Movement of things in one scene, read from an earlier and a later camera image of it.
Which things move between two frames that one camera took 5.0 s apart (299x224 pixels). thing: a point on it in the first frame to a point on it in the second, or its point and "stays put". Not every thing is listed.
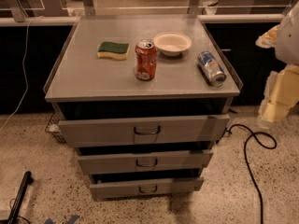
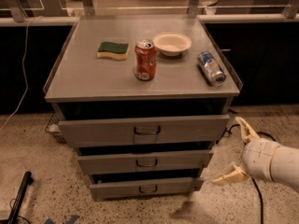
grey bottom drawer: x=107 y=191 stays put
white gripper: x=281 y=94 to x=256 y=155
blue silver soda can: x=212 y=71 stays put
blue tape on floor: x=69 y=221 stays put
